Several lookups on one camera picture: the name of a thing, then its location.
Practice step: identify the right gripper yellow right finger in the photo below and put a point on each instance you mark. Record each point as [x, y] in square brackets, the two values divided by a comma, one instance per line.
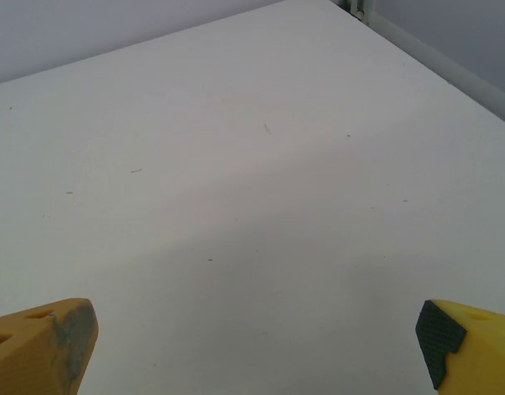
[483, 362]

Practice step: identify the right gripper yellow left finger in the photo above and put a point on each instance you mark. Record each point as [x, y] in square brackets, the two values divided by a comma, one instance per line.
[26, 358]

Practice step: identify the aluminium table side rail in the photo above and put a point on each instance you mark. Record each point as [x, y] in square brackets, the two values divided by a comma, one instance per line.
[441, 66]

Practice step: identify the aluminium frame post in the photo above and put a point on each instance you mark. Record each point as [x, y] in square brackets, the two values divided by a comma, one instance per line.
[357, 6]

